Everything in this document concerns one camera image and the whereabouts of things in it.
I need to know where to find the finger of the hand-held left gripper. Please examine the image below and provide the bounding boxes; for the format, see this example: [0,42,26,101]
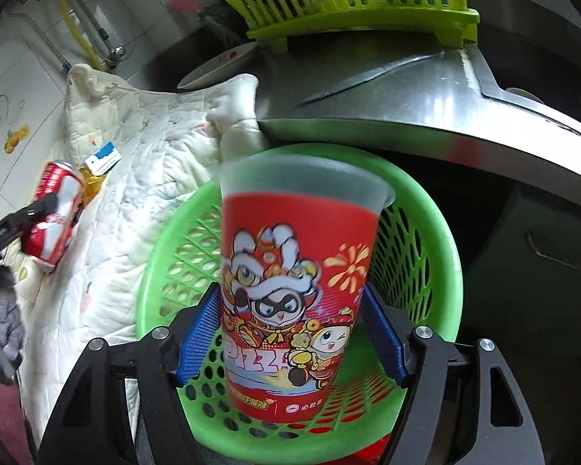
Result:
[0,193,61,263]

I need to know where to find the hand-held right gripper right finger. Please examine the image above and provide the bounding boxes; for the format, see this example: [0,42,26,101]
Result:
[360,283,545,465]

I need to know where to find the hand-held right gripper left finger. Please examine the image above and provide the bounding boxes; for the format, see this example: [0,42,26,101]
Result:
[38,286,223,465]

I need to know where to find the red soda can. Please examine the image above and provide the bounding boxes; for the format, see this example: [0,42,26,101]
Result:
[24,160,86,272]

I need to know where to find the green plastic basket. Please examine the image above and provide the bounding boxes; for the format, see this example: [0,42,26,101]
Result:
[135,143,465,458]

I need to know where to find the red printed paper cup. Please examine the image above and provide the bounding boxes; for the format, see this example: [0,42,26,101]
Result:
[220,152,397,424]

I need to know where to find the yellow plastic wrapper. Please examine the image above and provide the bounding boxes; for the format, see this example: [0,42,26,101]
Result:
[74,167,108,204]

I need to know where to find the blue and white cigarette box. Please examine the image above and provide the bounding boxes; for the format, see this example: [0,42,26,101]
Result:
[84,142,122,174]

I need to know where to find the white quilted blanket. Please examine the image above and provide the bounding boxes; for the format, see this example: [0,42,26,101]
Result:
[16,63,267,446]

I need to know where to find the metal pipe with valve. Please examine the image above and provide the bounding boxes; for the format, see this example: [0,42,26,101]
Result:
[74,0,126,66]

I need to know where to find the white ceramic bowl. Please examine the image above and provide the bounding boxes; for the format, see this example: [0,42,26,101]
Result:
[176,41,259,89]

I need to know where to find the steel sink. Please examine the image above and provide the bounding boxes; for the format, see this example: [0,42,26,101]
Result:
[484,82,581,148]

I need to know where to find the yellow-green dish rack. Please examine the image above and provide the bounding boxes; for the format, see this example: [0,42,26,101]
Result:
[210,0,480,54]

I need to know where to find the braided metal hose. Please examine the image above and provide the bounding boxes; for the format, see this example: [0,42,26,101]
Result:
[24,10,73,74]

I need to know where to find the yellow gas hose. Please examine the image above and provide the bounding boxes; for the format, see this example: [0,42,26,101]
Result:
[53,0,104,71]

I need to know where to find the metal cabinet handle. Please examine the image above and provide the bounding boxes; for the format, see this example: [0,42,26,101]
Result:
[525,230,581,272]

